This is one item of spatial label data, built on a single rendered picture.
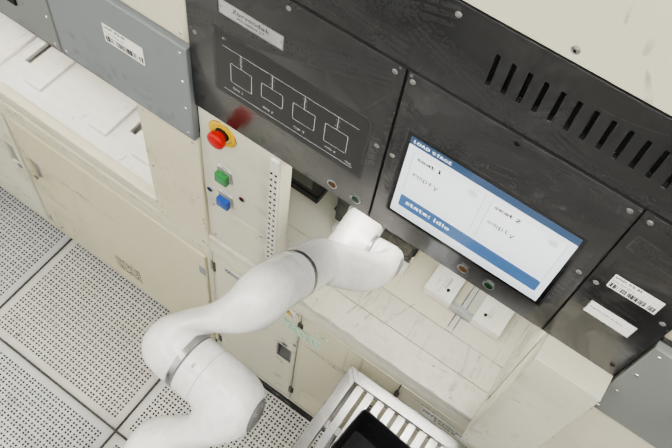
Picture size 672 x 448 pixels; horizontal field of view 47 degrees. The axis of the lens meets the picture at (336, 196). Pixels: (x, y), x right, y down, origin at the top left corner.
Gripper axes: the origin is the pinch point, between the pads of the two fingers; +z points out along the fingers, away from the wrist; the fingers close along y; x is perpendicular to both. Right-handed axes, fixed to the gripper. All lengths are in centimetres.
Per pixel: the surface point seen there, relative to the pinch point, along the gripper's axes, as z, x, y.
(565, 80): -29, 73, 23
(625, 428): -32, 7, 60
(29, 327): -54, -120, -95
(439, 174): -29, 43, 13
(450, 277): -4.3, -28.6, 19.8
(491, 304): -4.3, -29.8, 31.4
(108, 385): -55, -120, -60
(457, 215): -29, 37, 18
